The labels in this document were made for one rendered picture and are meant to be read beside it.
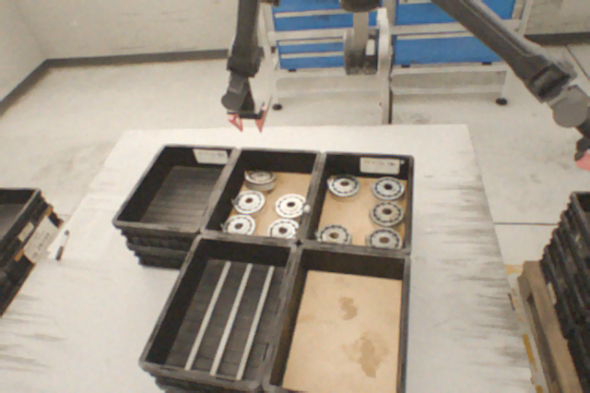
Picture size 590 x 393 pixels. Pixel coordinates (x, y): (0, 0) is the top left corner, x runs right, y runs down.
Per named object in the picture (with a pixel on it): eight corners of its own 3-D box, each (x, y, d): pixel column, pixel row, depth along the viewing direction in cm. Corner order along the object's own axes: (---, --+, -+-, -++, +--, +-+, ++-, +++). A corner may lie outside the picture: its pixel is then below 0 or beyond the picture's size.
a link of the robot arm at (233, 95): (262, 54, 113) (231, 45, 112) (253, 78, 106) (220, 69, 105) (254, 90, 122) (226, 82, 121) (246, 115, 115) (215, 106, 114)
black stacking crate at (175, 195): (172, 167, 165) (163, 144, 157) (244, 172, 158) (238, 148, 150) (124, 247, 138) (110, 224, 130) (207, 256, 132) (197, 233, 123)
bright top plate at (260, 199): (237, 192, 144) (237, 191, 144) (266, 192, 142) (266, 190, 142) (231, 214, 137) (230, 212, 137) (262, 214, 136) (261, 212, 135)
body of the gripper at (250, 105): (259, 117, 123) (254, 96, 117) (227, 116, 125) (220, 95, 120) (265, 104, 127) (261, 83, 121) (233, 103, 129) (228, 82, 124)
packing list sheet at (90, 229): (84, 194, 176) (83, 193, 176) (134, 195, 173) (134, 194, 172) (42, 257, 154) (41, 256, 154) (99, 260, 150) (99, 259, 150)
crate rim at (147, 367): (199, 238, 125) (197, 232, 123) (299, 248, 118) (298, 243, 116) (138, 371, 98) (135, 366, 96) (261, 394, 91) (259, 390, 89)
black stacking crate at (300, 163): (245, 172, 158) (240, 148, 150) (324, 176, 151) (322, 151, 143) (208, 257, 131) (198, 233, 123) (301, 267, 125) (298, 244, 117)
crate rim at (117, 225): (164, 148, 158) (162, 142, 156) (240, 151, 151) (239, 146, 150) (112, 229, 131) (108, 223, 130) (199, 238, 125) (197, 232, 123)
